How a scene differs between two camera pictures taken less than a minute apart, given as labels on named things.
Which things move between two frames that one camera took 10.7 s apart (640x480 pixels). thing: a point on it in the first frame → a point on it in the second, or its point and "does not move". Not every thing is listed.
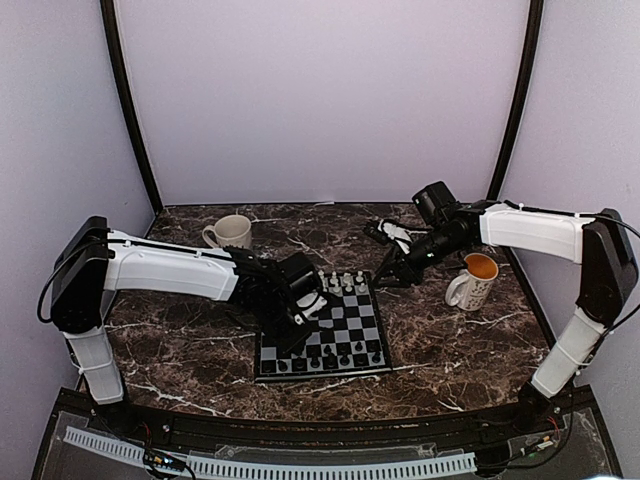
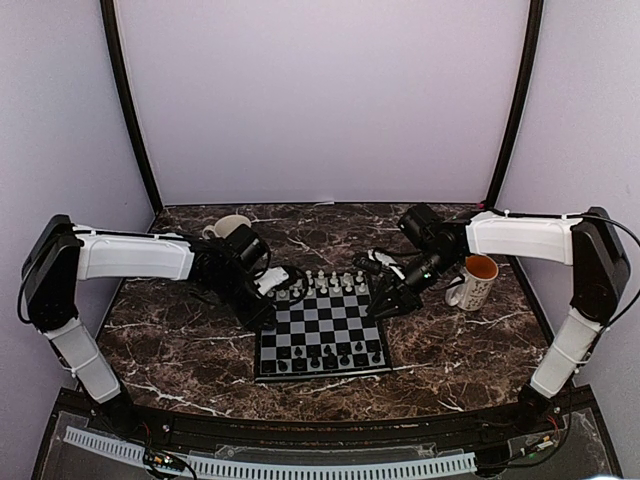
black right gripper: (400, 265) → (401, 294)
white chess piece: (362, 287) does not move
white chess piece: (335, 281) does not move
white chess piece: (347, 279) does not move
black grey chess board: (349, 338) does not move
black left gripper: (289, 344) → (254, 317)
